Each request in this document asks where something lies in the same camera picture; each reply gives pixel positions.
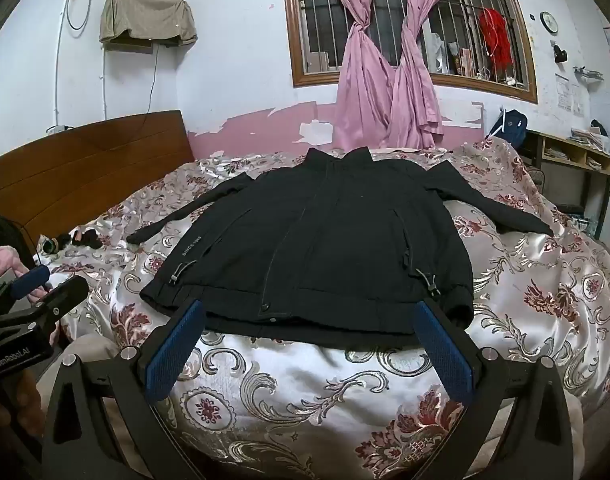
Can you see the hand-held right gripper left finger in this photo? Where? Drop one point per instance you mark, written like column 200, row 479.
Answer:
column 175, row 350

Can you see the white power strip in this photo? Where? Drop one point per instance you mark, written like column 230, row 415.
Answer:
column 56, row 129

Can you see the round wall clock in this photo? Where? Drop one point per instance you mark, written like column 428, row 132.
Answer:
column 549, row 22

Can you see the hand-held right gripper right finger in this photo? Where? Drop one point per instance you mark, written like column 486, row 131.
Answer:
column 445, row 355

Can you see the stack of papers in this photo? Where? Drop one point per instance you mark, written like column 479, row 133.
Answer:
column 585, row 137

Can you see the dark furry item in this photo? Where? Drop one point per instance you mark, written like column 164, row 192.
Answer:
column 89, row 237

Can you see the pink curtain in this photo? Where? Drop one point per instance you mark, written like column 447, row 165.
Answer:
column 415, row 85
column 365, row 85

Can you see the black jacket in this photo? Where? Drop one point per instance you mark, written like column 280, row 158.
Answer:
column 335, row 240

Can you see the white wall pipe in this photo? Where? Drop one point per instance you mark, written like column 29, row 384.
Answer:
column 59, row 60

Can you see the wall air conditioner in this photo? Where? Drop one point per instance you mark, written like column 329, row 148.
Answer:
column 130, row 44

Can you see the person's left hand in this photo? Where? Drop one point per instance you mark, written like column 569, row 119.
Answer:
column 15, row 405

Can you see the black wall fixture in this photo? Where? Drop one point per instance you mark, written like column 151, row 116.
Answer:
column 560, row 54

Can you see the wooden headboard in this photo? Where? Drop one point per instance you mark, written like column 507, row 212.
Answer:
column 85, row 170

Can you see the pink cloth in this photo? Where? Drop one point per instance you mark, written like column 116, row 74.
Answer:
column 0, row 260

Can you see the black cap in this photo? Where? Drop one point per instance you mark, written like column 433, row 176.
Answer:
column 599, row 127

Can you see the metal wall rack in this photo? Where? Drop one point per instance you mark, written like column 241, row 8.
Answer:
column 587, row 73

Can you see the wooden framed barred window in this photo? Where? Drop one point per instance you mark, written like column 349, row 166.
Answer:
column 310, row 80

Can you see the white bag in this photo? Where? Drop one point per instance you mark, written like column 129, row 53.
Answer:
column 436, row 52

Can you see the white paper wall calendar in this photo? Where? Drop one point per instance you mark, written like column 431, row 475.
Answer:
column 569, row 95

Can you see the wooden open shelf unit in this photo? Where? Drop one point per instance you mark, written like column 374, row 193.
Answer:
column 575, row 160

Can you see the olive cloth cover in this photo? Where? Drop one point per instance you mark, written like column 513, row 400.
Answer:
column 145, row 15

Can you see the small cartons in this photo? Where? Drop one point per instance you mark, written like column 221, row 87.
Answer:
column 464, row 61

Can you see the dark blue backpack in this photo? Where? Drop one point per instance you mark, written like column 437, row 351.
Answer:
column 510, row 127

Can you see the red hanging garment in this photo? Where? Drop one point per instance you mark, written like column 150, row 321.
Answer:
column 495, row 40

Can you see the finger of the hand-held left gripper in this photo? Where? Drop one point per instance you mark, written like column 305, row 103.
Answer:
column 65, row 295
column 31, row 282

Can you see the floral satin bedspread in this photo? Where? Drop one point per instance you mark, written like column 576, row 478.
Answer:
column 305, row 410

